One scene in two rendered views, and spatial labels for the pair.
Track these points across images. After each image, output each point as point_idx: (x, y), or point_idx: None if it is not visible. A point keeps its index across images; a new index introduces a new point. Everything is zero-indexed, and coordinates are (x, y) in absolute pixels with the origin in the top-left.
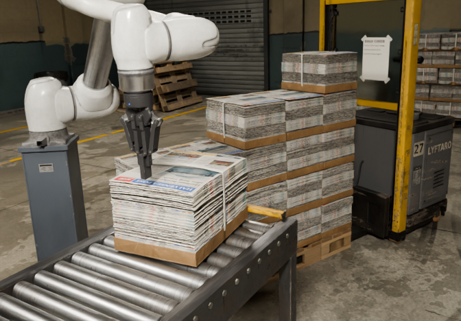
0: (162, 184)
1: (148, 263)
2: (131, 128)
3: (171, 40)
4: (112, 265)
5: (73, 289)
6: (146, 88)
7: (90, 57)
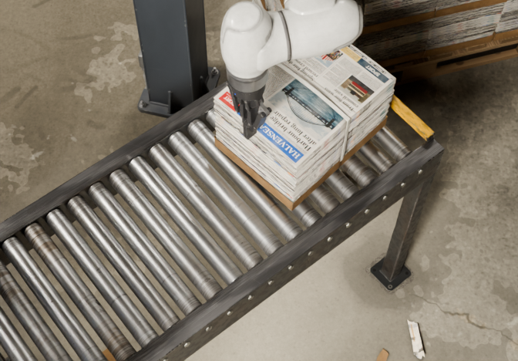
0: (270, 131)
1: (245, 183)
2: None
3: (292, 53)
4: (208, 173)
5: (166, 202)
6: (255, 89)
7: None
